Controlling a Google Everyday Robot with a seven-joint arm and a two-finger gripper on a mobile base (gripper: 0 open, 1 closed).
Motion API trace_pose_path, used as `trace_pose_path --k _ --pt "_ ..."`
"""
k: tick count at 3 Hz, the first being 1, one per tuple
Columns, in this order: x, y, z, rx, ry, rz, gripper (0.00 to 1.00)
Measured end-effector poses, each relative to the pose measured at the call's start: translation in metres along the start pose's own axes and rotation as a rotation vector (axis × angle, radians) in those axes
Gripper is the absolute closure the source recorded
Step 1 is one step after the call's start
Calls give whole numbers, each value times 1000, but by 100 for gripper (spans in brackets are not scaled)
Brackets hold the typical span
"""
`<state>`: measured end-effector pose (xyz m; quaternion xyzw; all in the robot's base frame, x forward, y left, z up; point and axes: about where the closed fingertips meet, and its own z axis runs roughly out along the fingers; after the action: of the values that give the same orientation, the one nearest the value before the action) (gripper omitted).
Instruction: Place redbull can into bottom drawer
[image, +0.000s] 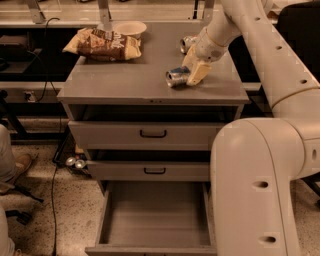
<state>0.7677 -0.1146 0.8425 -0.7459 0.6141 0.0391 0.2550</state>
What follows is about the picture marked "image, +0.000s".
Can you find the brown shoe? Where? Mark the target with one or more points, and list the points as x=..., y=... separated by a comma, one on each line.
x=22, y=164

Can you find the wall power outlet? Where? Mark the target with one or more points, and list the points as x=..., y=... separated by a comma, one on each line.
x=30, y=96

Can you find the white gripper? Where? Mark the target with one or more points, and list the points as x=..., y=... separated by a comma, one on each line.
x=209, y=47

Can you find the silver blue redbull can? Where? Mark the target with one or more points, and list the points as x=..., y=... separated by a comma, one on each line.
x=178, y=76

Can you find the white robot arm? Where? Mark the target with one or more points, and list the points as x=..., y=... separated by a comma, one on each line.
x=254, y=160

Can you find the grey drawer cabinet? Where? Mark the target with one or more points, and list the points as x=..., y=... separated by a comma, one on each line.
x=136, y=91

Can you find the black chair base left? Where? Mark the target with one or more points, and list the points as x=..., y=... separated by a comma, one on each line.
x=19, y=204

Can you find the grey top drawer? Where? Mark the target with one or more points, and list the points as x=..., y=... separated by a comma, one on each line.
x=144, y=136

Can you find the person leg light trousers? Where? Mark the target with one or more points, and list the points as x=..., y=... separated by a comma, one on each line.
x=7, y=160

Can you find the black office chair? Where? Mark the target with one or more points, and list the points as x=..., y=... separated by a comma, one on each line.
x=299, y=25

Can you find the grey middle drawer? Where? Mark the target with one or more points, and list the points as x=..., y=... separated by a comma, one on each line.
x=149, y=171

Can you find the grey open bottom drawer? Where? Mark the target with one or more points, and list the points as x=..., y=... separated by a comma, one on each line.
x=154, y=219

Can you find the white bowl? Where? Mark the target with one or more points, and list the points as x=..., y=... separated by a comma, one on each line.
x=130, y=28

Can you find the silver can on floor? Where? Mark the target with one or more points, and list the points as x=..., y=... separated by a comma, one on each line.
x=80, y=164
x=70, y=161

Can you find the brown chip bag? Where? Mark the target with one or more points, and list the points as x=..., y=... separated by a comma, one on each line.
x=103, y=45

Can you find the silver green soda can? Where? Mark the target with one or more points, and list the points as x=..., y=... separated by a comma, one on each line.
x=186, y=43

